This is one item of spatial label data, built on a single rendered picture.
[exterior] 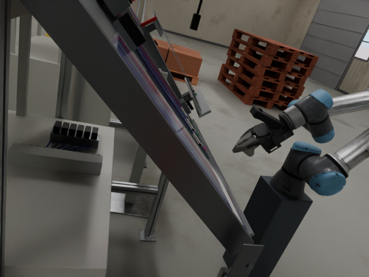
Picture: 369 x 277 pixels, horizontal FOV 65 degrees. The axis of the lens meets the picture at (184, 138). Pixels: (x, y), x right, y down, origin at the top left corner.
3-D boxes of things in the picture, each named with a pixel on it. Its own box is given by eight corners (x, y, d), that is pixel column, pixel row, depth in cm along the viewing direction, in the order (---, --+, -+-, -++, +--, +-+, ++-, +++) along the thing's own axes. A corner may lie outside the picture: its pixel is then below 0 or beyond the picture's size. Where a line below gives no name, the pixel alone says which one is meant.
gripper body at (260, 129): (267, 155, 100) (297, 137, 98) (257, 138, 96) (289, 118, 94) (258, 144, 106) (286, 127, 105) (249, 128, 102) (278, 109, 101)
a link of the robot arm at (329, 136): (322, 123, 112) (313, 101, 106) (341, 136, 102) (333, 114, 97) (303, 134, 113) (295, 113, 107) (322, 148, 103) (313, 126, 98)
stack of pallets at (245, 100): (294, 115, 493) (322, 57, 452) (246, 105, 460) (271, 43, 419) (256, 87, 612) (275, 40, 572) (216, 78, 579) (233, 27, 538)
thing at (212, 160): (181, 129, 127) (195, 120, 126) (229, 249, 70) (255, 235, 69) (179, 127, 126) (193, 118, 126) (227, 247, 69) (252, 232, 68)
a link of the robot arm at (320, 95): (338, 111, 97) (331, 91, 92) (309, 128, 98) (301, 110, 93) (324, 102, 103) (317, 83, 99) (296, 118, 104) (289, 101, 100)
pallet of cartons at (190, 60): (193, 73, 564) (200, 50, 546) (201, 87, 483) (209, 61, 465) (128, 56, 535) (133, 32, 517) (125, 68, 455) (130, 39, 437)
